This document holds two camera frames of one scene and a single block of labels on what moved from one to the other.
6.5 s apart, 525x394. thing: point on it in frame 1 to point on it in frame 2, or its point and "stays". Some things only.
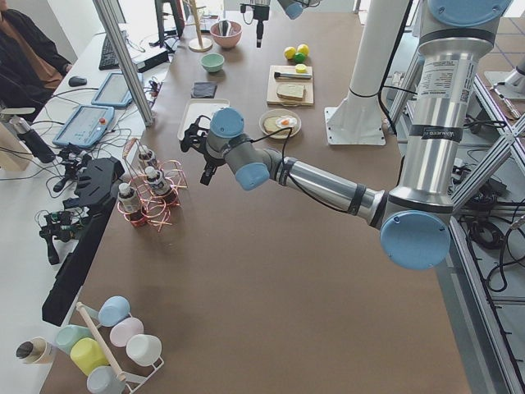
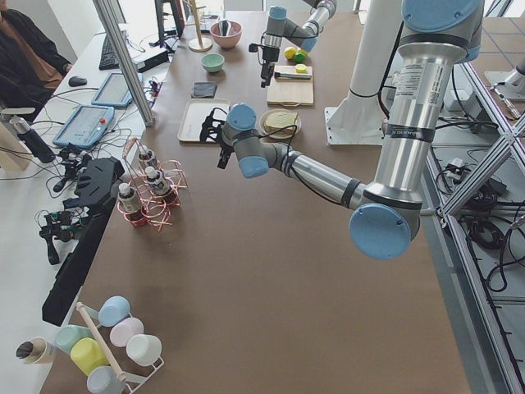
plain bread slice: (290, 91) to (277, 121)
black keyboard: (107, 60) stays
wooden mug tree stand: (199, 44) stays
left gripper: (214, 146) to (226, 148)
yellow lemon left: (289, 52) stays
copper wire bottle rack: (153, 187) stays
